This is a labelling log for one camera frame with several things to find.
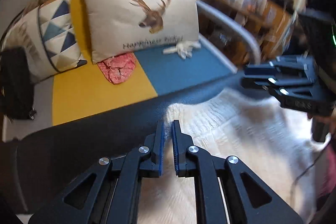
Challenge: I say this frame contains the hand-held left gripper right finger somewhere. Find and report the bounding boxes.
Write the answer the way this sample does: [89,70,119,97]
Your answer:
[171,120,303,224]

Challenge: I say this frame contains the deer print pillow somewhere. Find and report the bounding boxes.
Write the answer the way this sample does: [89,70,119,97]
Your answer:
[82,0,200,65]

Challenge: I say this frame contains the wooden side table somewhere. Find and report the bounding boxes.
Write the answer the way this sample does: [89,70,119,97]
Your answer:
[199,0,297,64]

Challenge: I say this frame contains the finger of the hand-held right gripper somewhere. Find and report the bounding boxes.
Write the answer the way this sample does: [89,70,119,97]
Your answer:
[244,55,308,79]
[241,77,312,99]

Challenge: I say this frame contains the triangle pattern pillow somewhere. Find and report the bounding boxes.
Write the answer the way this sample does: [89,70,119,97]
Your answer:
[5,0,88,81]

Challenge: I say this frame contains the black cable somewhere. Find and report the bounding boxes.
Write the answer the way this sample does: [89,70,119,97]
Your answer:
[291,140,332,188]

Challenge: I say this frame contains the white knit sweater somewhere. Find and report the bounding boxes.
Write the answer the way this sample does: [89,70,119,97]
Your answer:
[136,88,331,224]

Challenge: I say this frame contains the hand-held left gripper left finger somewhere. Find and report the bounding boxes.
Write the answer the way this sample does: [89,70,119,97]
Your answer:
[28,120,165,224]

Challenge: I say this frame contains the white gloves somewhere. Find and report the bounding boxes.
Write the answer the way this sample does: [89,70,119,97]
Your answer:
[163,40,201,59]

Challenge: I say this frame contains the pink patterned cloth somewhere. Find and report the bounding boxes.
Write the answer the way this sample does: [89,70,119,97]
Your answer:
[97,53,136,85]

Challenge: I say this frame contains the black handbag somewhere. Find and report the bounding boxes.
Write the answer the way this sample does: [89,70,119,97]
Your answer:
[0,47,36,121]

